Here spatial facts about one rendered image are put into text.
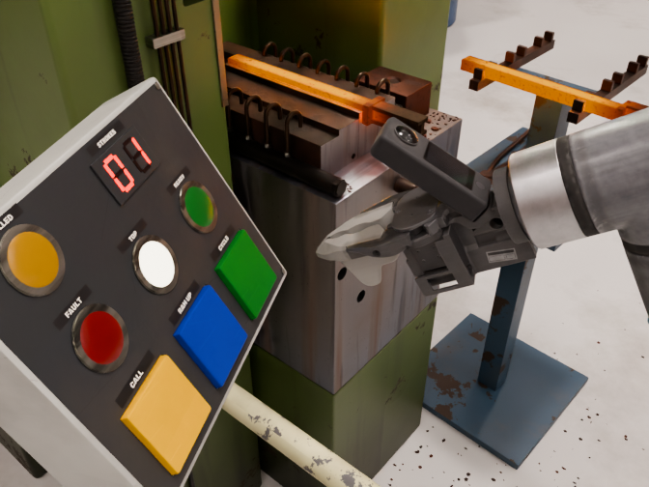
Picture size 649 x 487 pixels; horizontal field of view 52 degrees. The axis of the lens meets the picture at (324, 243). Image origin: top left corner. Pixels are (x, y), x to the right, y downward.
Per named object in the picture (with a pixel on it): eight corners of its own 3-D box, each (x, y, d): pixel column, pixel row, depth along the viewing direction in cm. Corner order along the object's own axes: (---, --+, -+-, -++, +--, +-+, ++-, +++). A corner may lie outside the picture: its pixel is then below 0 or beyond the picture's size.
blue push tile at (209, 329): (249, 335, 71) (210, 283, 68) (223, 388, 65) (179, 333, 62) (236, 338, 72) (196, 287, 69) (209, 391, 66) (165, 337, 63)
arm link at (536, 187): (555, 171, 53) (554, 117, 60) (496, 189, 55) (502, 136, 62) (591, 257, 56) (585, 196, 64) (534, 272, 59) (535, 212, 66)
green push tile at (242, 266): (278, 276, 78) (245, 227, 75) (257, 319, 73) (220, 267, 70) (266, 280, 79) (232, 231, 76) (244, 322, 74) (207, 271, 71)
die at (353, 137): (392, 136, 120) (395, 92, 114) (321, 182, 107) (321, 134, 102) (230, 76, 141) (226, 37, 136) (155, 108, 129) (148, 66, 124)
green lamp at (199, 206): (226, 219, 72) (223, 186, 70) (194, 239, 69) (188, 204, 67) (207, 209, 74) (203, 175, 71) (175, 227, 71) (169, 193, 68)
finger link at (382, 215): (338, 285, 72) (416, 264, 67) (312, 243, 69) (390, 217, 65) (345, 267, 74) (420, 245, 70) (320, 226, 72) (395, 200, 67)
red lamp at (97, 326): (140, 349, 57) (131, 311, 54) (94, 381, 54) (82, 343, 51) (118, 332, 59) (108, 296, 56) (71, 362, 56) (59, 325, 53)
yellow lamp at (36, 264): (76, 274, 53) (64, 231, 51) (23, 304, 50) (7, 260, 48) (55, 259, 55) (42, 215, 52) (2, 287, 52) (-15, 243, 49)
